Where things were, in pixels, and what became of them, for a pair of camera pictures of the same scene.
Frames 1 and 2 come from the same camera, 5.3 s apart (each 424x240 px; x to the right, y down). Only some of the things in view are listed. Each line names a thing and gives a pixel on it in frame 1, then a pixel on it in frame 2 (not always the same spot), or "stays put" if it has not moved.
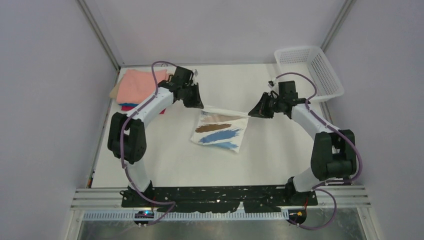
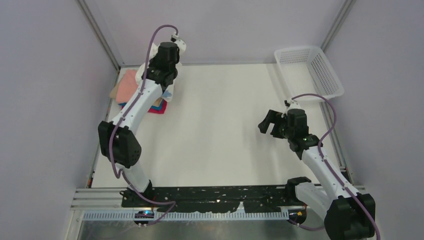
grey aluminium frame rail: x=100 y=34 stays put
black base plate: x=204 y=199 stays put
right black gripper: x=270 y=105 -> x=276 y=126
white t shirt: x=217 y=127 -> x=167 y=93
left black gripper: x=191 y=92 -> x=171 y=77
